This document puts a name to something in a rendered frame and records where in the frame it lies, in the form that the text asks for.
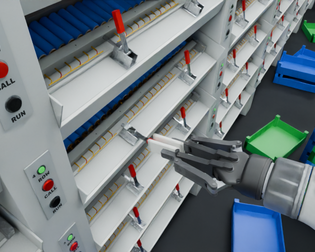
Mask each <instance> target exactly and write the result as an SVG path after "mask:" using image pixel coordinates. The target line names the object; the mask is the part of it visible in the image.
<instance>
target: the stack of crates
mask: <svg viewBox="0 0 315 252"><path fill-rule="evenodd" d="M314 146H315V128H314V130H313V132H312V134H311V136H310V138H309V140H308V142H307V144H306V146H305V148H304V150H303V152H302V154H301V156H300V158H299V160H300V161H302V162H303V163H306V161H307V159H308V157H309V155H310V153H311V151H312V149H313V148H314Z"/></svg>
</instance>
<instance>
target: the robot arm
mask: <svg viewBox="0 0 315 252"><path fill-rule="evenodd" d="M153 139H154V140H152V139H148V147H149V151H151V152H153V153H156V154H159V155H161V157H162V158H164V159H168V160H170V161H173V162H174V170H175V171H176V172H177V173H179V174H180V175H182V176H184V177H186V178H187V179H189V180H191V181H192V182H194V183H196V184H198V185H199V186H201V187H203V188H204V189H206V190H207V191H208V192H209V194H210V195H211V196H212V197H216V196H217V195H218V192H219V191H221V190H222V189H224V188H225V189H228V190H237V191H238V192H240V193H241V194H242V195H244V196H247V197H250V198H252V199H255V200H258V201H259V200H261V199H262V198H263V206H264V207H265V208H267V209H270V210H272V211H275V212H278V213H280V214H283V215H286V216H288V217H290V218H292V219H297V220H298V221H301V222H303V223H305V224H307V225H308V226H310V227H311V228H313V229H314V230H315V166H311V165H309V164H304V163H301V162H297V161H294V160H290V159H287V158H283V157H278V158H277V159H276V161H275V163H273V160H272V159H271V158H268V157H265V156H262V155H258V154H255V153H253V154H251V155H248V154H247V153H245V152H243V151H242V142H241V141H239V140H235V141H226V140H220V139H213V138H207V137H201V136H192V137H191V139H190V140H185V141H184V140H181V139H178V138H174V137H172V138H169V137H166V136H162V135H159V134H156V133H154V134H153ZM184 151H185V152H184ZM312 167H313V168H312ZM311 170H312V171H311ZM310 173H311V174H310ZM207 174H208V175H207ZM211 177H213V178H211ZM309 177H310V178H309ZM216 179H218V180H216ZM308 180H309V181H308ZM306 187H307V188H306ZM305 190H306V191H305ZM304 194H305V195H304ZM302 200H303V201H302ZM301 204H302V205H301ZM300 207H301V208H300ZM299 210H300V212H299ZM298 214H299V215H298ZM297 217H298V218H297Z"/></svg>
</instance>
